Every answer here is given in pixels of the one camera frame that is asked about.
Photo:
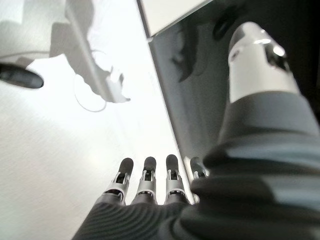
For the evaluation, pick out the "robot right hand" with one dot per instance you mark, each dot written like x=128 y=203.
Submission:
x=237 y=200

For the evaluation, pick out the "narrow white cabinet door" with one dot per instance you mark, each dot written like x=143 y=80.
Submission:
x=170 y=15

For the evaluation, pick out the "black robot foot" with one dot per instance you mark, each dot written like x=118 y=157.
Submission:
x=20 y=76

